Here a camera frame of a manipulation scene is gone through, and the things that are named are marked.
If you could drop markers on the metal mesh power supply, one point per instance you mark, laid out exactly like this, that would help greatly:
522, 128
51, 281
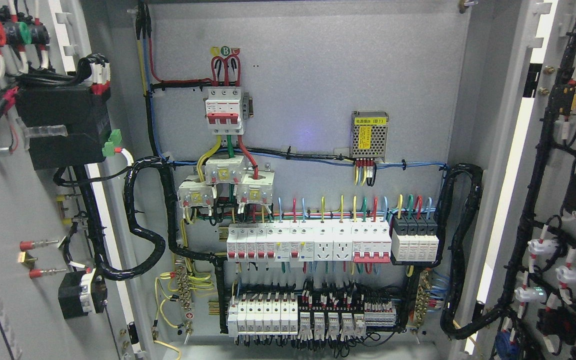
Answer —
369, 134

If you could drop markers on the red white main breaker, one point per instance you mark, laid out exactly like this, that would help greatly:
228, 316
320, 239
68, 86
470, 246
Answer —
227, 110

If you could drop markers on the brass ground terminal bar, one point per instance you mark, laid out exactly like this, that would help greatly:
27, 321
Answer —
422, 299

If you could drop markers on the white current transformers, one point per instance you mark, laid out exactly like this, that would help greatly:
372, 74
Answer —
248, 189

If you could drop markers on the grey cabinet door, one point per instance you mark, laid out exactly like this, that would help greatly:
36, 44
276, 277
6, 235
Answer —
31, 320
518, 282

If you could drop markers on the lower relay row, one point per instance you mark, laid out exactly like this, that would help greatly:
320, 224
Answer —
310, 316

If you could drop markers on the white sockets and breakers row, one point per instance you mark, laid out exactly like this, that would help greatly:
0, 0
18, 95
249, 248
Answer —
309, 241

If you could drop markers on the black white surge protector block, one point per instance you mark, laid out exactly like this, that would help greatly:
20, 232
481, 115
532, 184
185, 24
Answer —
414, 241

